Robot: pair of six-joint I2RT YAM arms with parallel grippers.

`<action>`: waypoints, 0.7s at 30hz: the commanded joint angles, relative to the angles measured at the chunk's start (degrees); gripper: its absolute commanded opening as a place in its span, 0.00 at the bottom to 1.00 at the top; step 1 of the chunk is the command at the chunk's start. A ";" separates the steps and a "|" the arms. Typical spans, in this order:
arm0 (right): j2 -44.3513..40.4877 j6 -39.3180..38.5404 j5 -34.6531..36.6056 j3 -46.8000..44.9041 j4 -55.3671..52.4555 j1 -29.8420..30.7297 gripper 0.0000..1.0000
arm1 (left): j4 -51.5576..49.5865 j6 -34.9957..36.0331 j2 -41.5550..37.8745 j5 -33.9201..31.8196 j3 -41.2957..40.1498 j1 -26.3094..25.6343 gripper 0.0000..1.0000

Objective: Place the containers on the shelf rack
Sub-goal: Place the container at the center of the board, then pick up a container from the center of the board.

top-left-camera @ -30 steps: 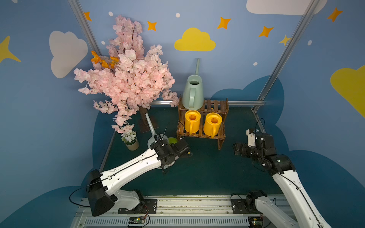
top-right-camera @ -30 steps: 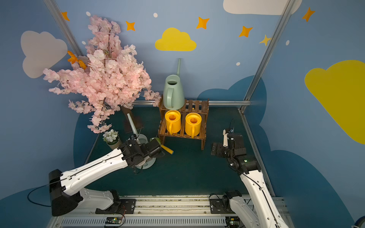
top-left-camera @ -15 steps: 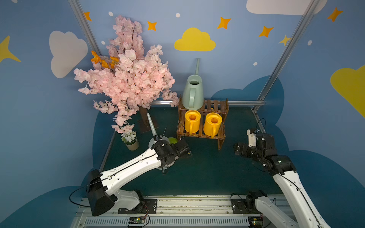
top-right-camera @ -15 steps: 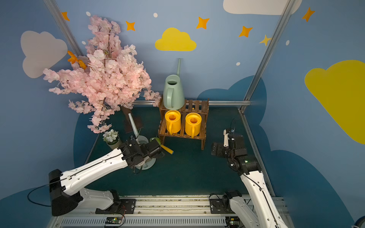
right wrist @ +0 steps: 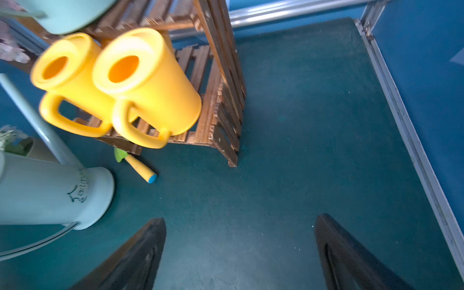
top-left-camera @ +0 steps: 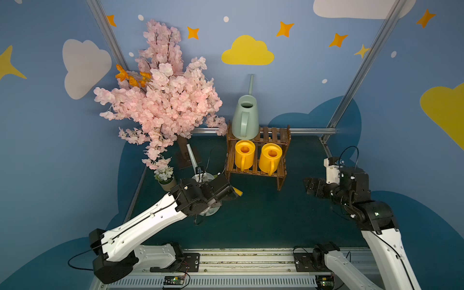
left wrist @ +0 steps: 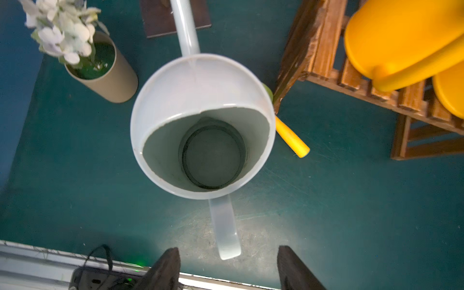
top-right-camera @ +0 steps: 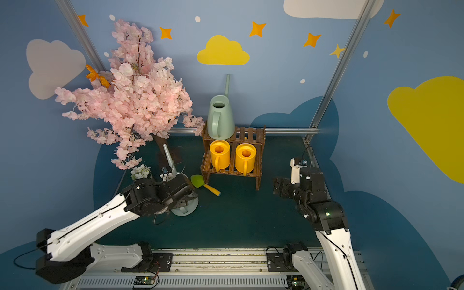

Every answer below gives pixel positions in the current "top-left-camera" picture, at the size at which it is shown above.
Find yellow watering can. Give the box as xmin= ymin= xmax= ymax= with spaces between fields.
xmin=234 ymin=140 xmax=256 ymax=172
xmin=259 ymin=143 xmax=283 ymax=176

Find brown wooden slatted shelf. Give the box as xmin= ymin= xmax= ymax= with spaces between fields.
xmin=225 ymin=125 xmax=291 ymax=190

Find small mint green watering can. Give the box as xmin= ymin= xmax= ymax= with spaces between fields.
xmin=232 ymin=74 xmax=260 ymax=140

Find large mint green watering can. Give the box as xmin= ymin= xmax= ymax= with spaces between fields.
xmin=186 ymin=144 xmax=222 ymax=217

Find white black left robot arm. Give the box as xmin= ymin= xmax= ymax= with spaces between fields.
xmin=89 ymin=175 xmax=243 ymax=284

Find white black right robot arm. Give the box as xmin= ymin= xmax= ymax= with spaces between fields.
xmin=304 ymin=167 xmax=420 ymax=290

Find white flowers in pot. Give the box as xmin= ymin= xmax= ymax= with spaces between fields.
xmin=155 ymin=166 xmax=177 ymax=192

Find pink blossom artificial tree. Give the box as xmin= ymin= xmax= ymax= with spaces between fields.
xmin=94 ymin=19 xmax=227 ymax=170

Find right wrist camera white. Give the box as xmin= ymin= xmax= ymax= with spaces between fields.
xmin=324 ymin=157 xmax=340 ymax=185

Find green trowel yellow handle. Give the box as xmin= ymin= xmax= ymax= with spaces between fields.
xmin=233 ymin=187 xmax=243 ymax=196

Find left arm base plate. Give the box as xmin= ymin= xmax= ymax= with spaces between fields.
xmin=150 ymin=253 xmax=201 ymax=274

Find aluminium back frame rail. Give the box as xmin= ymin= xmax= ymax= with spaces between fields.
xmin=192 ymin=127 xmax=337 ymax=135

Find aluminium frame rail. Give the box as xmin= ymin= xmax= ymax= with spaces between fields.
xmin=90 ymin=248 xmax=332 ymax=290
xmin=192 ymin=127 xmax=337 ymax=135

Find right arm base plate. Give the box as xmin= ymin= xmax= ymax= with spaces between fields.
xmin=293 ymin=253 xmax=327 ymax=273

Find aluminium front frame rail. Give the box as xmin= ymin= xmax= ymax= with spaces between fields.
xmin=90 ymin=248 xmax=332 ymax=290

